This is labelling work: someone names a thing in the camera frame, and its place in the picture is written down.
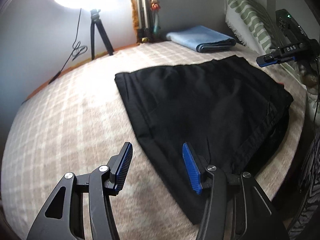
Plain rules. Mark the folded light blue towel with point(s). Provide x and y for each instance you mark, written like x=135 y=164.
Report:
x=201 y=39

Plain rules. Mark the green striped white cushion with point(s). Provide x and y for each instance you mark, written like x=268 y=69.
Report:
x=252 y=25

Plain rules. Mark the folded metal stand with cloth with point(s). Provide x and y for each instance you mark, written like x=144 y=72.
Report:
x=145 y=17

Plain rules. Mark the orange patterned bed sheet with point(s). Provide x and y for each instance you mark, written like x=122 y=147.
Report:
x=75 y=66

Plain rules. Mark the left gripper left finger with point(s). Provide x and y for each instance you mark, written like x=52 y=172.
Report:
x=61 y=216

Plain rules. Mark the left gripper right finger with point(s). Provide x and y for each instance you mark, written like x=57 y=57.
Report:
x=236 y=205

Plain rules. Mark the black track pants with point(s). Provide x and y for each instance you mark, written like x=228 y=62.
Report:
x=233 y=114

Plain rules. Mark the right gloved hand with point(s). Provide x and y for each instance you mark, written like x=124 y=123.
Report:
x=307 y=75

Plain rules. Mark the checkered beige bed blanket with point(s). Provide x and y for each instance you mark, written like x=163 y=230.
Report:
x=75 y=125

